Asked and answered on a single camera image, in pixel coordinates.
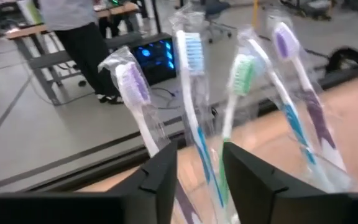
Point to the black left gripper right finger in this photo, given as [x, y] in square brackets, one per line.
[259, 199]

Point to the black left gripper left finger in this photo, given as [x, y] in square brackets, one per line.
[154, 193]

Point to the purple white toothbrush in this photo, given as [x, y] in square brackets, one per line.
[132, 84]
[286, 43]

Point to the wrapped blue white toothbrush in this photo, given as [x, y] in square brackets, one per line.
[191, 53]
[294, 121]

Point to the wrapped green white toothbrush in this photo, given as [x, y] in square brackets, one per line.
[242, 74]

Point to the computer tower blue lights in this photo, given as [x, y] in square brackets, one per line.
[154, 56]

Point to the person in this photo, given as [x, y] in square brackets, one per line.
[82, 46]

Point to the dark office chair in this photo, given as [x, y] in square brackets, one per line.
[214, 7]

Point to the wooden desk grey legs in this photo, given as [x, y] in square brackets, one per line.
[26, 31]

